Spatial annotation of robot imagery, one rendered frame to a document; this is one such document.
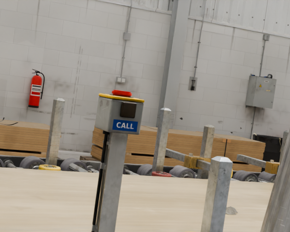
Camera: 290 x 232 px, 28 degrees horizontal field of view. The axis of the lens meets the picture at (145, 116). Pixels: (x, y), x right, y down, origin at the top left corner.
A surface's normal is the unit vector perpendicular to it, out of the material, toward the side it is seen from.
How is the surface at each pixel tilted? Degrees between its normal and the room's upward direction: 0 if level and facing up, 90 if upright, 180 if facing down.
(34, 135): 90
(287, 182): 79
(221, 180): 90
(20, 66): 90
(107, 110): 90
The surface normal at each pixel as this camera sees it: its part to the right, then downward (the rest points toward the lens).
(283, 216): -0.71, -0.26
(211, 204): -0.88, -0.10
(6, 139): 0.41, 0.11
